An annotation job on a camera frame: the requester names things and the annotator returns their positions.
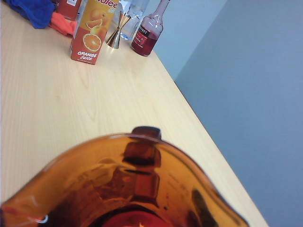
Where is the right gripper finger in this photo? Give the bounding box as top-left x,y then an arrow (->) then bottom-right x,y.
0,205 -> 49,227

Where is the amber measuring cup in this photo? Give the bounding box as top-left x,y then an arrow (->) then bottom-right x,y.
0,126 -> 251,227

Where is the red grenadine syrup bottle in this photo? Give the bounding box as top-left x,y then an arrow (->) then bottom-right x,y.
131,0 -> 171,57

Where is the orange juice carton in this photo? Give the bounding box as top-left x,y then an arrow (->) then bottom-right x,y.
69,0 -> 120,66

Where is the orange cloth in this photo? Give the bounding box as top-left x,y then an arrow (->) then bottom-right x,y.
48,12 -> 79,37

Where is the blue cloth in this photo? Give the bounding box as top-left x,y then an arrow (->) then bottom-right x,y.
4,0 -> 55,29

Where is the gold metal jigger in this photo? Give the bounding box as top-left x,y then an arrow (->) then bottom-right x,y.
106,13 -> 131,50

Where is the red-brown carton with white label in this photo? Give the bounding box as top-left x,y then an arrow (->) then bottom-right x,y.
56,0 -> 83,21

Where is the clear glass bottle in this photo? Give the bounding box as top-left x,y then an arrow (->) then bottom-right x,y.
119,0 -> 150,40

